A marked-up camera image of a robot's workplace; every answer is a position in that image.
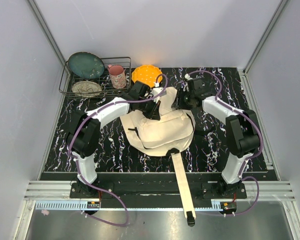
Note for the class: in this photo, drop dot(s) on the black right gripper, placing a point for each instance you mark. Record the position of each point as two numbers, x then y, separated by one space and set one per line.
178 103

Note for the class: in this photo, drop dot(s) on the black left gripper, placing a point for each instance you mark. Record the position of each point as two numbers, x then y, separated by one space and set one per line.
156 115

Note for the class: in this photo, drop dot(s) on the cream canvas backpack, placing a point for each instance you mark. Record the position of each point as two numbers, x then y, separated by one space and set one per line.
168 136

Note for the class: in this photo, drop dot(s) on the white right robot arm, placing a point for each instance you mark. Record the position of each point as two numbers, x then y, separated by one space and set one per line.
243 136

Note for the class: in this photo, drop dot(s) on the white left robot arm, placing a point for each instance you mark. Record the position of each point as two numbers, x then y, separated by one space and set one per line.
84 131

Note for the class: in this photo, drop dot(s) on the yellow polka dot plate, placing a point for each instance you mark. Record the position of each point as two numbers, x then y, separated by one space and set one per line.
147 74

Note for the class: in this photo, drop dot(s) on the pink ghost pattern mug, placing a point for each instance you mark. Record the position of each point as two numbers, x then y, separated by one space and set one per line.
117 76

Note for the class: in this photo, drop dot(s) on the speckled beige plate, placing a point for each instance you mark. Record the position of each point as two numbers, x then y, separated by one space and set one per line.
86 89

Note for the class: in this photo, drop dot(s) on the dark teal plate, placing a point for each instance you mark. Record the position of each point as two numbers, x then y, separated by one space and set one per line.
86 65

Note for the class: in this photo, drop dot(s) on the grey wire dish rack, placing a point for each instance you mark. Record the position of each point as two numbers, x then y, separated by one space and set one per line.
68 79

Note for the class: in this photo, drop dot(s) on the aluminium front rail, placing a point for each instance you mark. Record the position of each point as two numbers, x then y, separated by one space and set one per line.
64 190

